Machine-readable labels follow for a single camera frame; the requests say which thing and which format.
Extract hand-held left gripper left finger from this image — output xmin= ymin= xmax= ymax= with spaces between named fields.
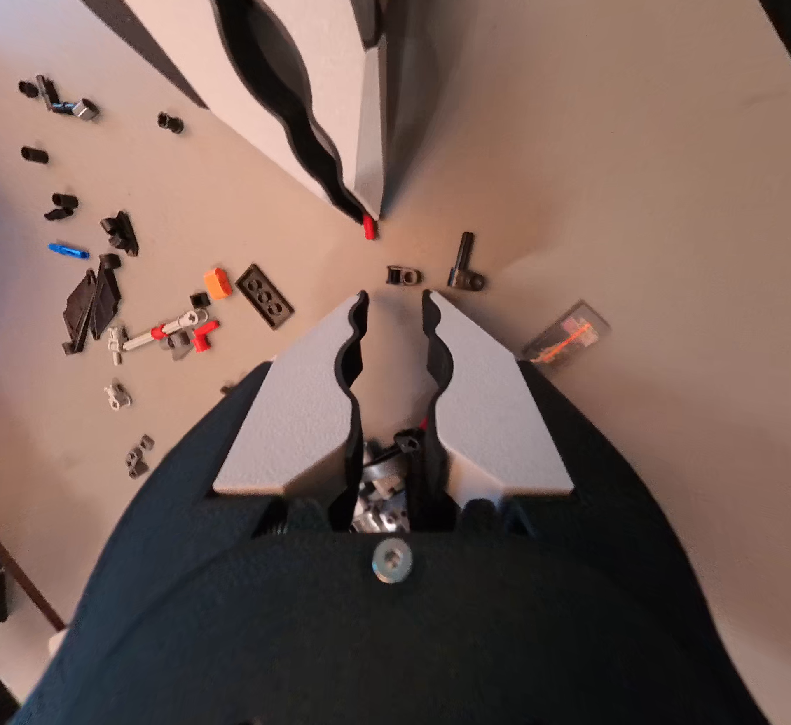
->
xmin=212 ymin=291 xmax=370 ymax=532

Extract black lego panel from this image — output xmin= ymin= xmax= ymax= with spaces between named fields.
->
xmin=89 ymin=254 xmax=124 ymax=341

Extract scattered lego pieces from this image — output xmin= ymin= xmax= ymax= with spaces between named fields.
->
xmin=17 ymin=75 xmax=222 ymax=413

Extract black lego plate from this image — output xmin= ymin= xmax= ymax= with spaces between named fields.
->
xmin=235 ymin=263 xmax=295 ymax=330

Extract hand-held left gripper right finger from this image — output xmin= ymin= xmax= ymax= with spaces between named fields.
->
xmin=407 ymin=290 xmax=576 ymax=532

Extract black connector with axle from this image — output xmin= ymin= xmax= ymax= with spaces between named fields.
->
xmin=448 ymin=232 xmax=486 ymax=292

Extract dark lego tile red stripe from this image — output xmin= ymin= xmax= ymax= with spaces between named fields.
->
xmin=521 ymin=300 xmax=613 ymax=367

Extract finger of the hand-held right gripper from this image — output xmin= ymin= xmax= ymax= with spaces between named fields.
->
xmin=216 ymin=0 xmax=388 ymax=220
xmin=77 ymin=0 xmax=367 ymax=226

